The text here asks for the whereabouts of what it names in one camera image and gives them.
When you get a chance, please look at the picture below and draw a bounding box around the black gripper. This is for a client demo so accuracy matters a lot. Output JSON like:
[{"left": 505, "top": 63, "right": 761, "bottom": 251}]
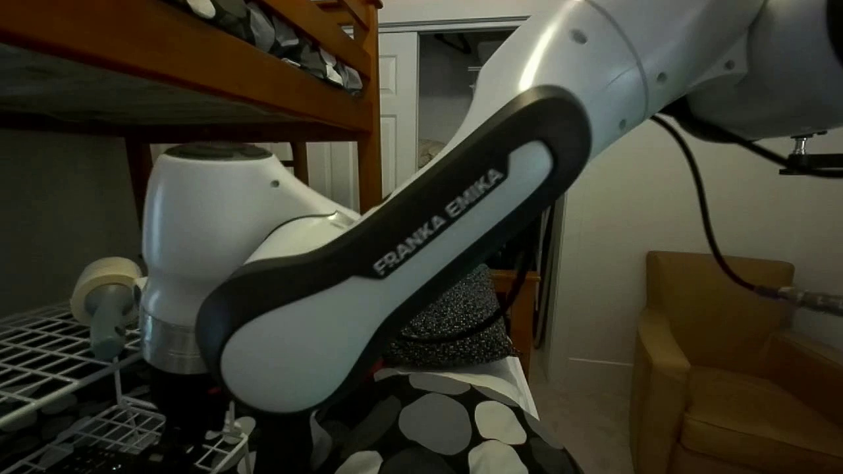
[{"left": 148, "top": 366, "right": 224, "bottom": 441}]

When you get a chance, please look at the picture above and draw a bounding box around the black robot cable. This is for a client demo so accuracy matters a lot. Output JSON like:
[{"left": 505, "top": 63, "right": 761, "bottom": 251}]
[{"left": 645, "top": 112, "right": 843, "bottom": 321}]

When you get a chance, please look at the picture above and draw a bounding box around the white wire rack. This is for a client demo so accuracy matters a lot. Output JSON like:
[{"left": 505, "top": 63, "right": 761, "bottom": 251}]
[{"left": 0, "top": 300, "right": 257, "bottom": 474}]

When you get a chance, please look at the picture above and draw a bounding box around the wooden bunk bed frame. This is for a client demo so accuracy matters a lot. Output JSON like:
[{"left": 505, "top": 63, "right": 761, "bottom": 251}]
[{"left": 0, "top": 0, "right": 541, "bottom": 371}]

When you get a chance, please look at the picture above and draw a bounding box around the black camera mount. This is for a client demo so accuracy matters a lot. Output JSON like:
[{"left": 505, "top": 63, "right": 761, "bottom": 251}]
[{"left": 776, "top": 130, "right": 843, "bottom": 181}]

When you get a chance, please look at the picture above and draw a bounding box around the white bed sheet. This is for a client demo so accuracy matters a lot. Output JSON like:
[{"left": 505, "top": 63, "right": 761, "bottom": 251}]
[{"left": 373, "top": 354, "right": 540, "bottom": 421}]

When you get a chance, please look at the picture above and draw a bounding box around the black duvet with grey spots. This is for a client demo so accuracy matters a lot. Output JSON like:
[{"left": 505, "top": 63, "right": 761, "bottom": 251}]
[{"left": 229, "top": 371, "right": 584, "bottom": 474}]

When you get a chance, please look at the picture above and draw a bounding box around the spotted bedding on bunk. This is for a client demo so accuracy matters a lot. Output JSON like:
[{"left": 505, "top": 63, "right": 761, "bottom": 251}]
[{"left": 167, "top": 0, "right": 366, "bottom": 96}]

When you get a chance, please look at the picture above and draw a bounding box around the white closet door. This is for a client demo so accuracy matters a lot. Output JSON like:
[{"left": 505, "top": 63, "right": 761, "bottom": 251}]
[{"left": 300, "top": 29, "right": 424, "bottom": 213}]

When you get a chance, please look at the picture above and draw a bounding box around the mustard yellow armchair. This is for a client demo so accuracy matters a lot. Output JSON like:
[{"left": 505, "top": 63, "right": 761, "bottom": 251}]
[{"left": 626, "top": 247, "right": 843, "bottom": 474}]

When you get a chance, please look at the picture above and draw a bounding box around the black speckled pillow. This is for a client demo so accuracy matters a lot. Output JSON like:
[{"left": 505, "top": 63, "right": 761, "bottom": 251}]
[{"left": 377, "top": 267, "right": 516, "bottom": 371}]

